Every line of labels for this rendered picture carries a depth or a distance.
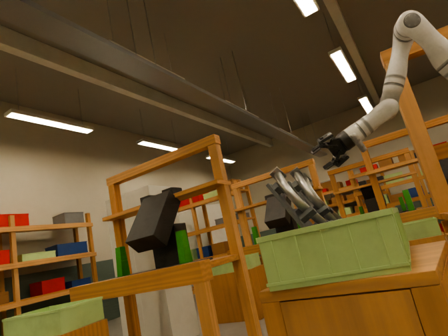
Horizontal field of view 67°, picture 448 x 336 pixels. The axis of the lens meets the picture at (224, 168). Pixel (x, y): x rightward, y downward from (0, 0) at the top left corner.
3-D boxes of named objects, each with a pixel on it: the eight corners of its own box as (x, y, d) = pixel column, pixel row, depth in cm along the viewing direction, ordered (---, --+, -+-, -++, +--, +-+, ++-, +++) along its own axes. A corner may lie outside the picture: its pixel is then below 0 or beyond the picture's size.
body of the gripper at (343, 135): (351, 141, 135) (332, 155, 137) (341, 125, 132) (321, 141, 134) (360, 148, 129) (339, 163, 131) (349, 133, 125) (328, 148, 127)
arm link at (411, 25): (413, 2, 120) (469, 49, 115) (405, 15, 129) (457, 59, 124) (392, 21, 121) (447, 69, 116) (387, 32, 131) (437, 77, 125)
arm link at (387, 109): (367, 134, 123) (366, 138, 131) (405, 107, 120) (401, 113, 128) (355, 120, 125) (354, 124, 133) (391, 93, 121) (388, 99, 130)
